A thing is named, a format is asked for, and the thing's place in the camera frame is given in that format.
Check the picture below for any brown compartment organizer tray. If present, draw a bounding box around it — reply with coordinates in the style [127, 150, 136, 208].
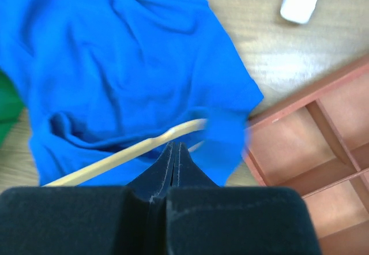
[244, 55, 368, 254]

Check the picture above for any blue tank top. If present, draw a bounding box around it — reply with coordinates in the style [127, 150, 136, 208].
[1, 0, 263, 186]

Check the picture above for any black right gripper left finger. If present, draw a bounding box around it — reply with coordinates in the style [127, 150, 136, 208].
[1, 143, 175, 254]

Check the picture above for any green plastic tray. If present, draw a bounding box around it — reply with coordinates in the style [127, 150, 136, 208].
[0, 70, 24, 145]

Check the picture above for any yellow hanger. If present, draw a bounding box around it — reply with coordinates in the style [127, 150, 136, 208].
[45, 119, 206, 187]

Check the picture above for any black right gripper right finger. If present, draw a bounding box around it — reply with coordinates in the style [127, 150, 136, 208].
[165, 144, 321, 254]

